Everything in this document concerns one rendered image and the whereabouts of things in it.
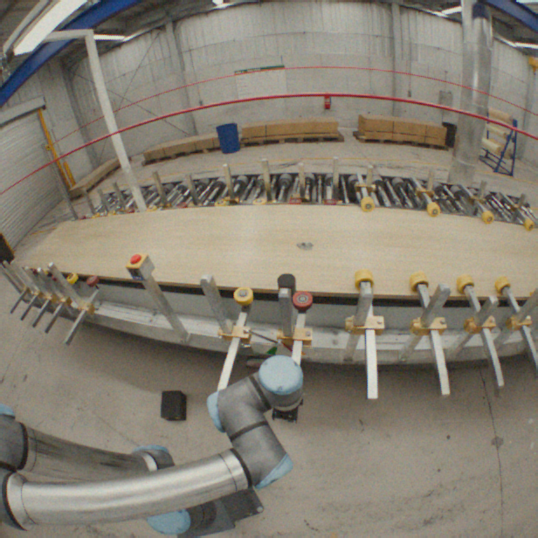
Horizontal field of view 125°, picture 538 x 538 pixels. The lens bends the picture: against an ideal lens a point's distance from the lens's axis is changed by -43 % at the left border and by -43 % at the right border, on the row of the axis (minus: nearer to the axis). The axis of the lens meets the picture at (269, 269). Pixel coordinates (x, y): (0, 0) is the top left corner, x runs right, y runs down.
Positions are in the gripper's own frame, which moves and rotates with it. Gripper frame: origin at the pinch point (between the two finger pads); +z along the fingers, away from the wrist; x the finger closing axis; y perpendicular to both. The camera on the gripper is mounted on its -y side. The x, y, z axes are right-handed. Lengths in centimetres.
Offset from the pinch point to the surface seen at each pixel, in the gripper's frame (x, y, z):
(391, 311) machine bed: 41, -48, 5
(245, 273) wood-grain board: -27, -55, -9
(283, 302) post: -4.3, -25.4, -25.8
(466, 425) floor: 123, -5, 83
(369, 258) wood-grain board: 30, -68, -9
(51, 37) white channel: -134, -85, -162
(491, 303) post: 69, -26, -27
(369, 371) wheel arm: 24.2, -9.4, -13.6
